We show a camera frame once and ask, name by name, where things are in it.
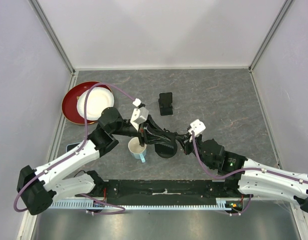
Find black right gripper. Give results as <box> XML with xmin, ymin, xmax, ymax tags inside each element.
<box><xmin>176</xmin><ymin>132</ymin><xmax>214</xmax><ymax>170</ymax></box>

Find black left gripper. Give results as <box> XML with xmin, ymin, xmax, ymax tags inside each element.
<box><xmin>111</xmin><ymin>114</ymin><xmax>172</xmax><ymax>147</ymax></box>

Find black phone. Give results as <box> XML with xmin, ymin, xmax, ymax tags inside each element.
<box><xmin>155</xmin><ymin>131</ymin><xmax>177</xmax><ymax>145</ymax></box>

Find black round-base phone holder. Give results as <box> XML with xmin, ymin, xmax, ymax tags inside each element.
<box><xmin>155</xmin><ymin>143</ymin><xmax>178</xmax><ymax>159</ymax></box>

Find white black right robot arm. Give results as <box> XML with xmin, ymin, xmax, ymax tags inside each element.
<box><xmin>175</xmin><ymin>132</ymin><xmax>308</xmax><ymax>213</ymax></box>

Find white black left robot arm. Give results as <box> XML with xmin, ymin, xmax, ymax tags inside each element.
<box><xmin>14</xmin><ymin>106</ymin><xmax>177</xmax><ymax>216</ymax></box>

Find black folding phone stand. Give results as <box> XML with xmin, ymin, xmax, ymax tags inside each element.
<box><xmin>158</xmin><ymin>92</ymin><xmax>173</xmax><ymax>116</ymax></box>

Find phone in light blue case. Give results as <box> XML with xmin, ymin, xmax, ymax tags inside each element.
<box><xmin>66</xmin><ymin>142</ymin><xmax>82</xmax><ymax>153</ymax></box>

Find light blue mug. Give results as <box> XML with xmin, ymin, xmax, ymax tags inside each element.
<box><xmin>128</xmin><ymin>137</ymin><xmax>147</xmax><ymax>163</ymax></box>

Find white round plate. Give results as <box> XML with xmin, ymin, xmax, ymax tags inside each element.
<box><xmin>77</xmin><ymin>87</ymin><xmax>114</xmax><ymax>121</ymax></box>

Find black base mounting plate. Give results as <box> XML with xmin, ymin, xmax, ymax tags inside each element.
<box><xmin>81</xmin><ymin>170</ymin><xmax>244</xmax><ymax>205</ymax></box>

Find red round tray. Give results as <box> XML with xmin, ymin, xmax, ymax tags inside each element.
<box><xmin>62</xmin><ymin>81</ymin><xmax>112</xmax><ymax>125</ymax></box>

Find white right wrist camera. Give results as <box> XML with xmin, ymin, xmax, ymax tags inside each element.
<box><xmin>187</xmin><ymin>119</ymin><xmax>206</xmax><ymax>142</ymax></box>

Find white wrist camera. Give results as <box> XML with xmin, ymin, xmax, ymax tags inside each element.
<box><xmin>187</xmin><ymin>119</ymin><xmax>206</xmax><ymax>142</ymax></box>
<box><xmin>130</xmin><ymin>98</ymin><xmax>149</xmax><ymax>131</ymax></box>

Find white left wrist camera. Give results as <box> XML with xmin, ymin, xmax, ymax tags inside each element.
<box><xmin>130</xmin><ymin>98</ymin><xmax>149</xmax><ymax>131</ymax></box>

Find aluminium frame post left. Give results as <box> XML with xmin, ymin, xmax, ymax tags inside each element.
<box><xmin>28</xmin><ymin>0</ymin><xmax>76</xmax><ymax>75</ymax></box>

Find aluminium frame post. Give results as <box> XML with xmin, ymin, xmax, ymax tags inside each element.
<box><xmin>248</xmin><ymin>0</ymin><xmax>294</xmax><ymax>73</ymax></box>
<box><xmin>28</xmin><ymin>0</ymin><xmax>76</xmax><ymax>75</ymax></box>

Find aluminium frame post right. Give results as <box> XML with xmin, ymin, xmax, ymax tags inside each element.
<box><xmin>248</xmin><ymin>0</ymin><xmax>294</xmax><ymax>73</ymax></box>

